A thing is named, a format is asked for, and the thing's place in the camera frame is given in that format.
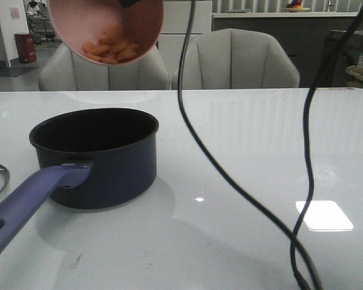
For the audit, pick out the grey counter with white top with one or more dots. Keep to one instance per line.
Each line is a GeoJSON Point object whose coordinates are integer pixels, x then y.
{"type": "Point", "coordinates": [306, 36]}

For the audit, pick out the fruit plate on counter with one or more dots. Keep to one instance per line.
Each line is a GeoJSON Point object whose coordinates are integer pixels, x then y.
{"type": "Point", "coordinates": [296, 6]}

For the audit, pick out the pink plastic bowl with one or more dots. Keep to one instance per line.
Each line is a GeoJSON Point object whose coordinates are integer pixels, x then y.
{"type": "Point", "coordinates": [76, 22]}

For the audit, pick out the beige cushion at right edge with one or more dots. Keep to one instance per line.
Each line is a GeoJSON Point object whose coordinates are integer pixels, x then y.
{"type": "Point", "coordinates": [355, 76]}

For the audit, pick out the dark appliance at right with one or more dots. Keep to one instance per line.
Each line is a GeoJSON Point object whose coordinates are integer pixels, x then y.
{"type": "Point", "coordinates": [350, 54]}

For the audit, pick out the white cabinet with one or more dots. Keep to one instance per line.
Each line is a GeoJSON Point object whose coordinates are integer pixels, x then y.
{"type": "Point", "coordinates": [176, 17]}

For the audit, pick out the red bin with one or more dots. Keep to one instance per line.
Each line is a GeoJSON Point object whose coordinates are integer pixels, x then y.
{"type": "Point", "coordinates": [25, 48]}

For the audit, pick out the left grey upholstered chair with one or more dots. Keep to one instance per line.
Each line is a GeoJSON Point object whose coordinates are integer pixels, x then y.
{"type": "Point", "coordinates": [66, 71]}

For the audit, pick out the orange ham pieces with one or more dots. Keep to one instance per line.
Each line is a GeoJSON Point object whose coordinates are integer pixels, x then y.
{"type": "Point", "coordinates": [113, 46]}

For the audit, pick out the grey upholstered chair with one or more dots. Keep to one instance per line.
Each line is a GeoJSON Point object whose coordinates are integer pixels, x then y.
{"type": "Point", "coordinates": [237, 59]}
{"type": "Point", "coordinates": [66, 71]}

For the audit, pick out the dark blue saucepan purple handle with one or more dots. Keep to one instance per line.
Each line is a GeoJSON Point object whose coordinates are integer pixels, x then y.
{"type": "Point", "coordinates": [88, 159]}

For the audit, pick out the right grey upholstered chair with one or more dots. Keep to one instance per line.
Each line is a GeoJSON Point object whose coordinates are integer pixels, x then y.
{"type": "Point", "coordinates": [237, 59]}

